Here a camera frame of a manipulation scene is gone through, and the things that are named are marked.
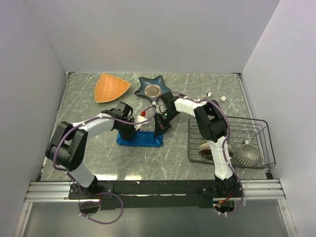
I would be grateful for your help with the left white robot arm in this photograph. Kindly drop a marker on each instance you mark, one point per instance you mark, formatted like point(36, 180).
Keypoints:
point(67, 146)

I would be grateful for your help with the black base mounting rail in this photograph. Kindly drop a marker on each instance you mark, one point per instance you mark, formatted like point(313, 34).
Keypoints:
point(111, 195)

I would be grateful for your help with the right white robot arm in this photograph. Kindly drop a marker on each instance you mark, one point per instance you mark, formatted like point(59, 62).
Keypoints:
point(213, 127)

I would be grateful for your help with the blue cloth napkin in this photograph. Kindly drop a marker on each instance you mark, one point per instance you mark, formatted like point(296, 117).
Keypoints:
point(142, 139)

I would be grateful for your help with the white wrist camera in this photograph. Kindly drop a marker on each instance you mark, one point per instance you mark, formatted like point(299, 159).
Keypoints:
point(160, 108)
point(140, 120)

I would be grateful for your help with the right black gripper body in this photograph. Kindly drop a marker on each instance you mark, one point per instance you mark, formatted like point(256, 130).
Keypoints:
point(167, 117)

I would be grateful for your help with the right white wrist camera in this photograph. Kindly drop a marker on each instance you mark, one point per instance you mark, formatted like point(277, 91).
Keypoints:
point(160, 108)

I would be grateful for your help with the orange woven basket tray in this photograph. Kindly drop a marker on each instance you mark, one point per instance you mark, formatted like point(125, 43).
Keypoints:
point(110, 88)

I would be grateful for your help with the silver fork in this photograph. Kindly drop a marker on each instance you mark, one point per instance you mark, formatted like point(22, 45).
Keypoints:
point(223, 99)

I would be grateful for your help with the grey ribbed mug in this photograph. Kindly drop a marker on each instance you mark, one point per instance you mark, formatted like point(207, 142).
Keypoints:
point(247, 154)

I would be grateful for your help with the black wire dish rack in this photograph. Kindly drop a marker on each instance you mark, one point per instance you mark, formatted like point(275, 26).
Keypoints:
point(256, 131)

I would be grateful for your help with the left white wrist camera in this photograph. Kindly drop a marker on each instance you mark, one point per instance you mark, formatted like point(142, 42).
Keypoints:
point(140, 120)

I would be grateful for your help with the dark blue star dish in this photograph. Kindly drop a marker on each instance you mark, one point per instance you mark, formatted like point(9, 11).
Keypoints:
point(151, 88)

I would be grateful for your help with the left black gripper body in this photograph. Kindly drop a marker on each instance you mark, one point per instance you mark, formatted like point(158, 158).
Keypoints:
point(126, 130)

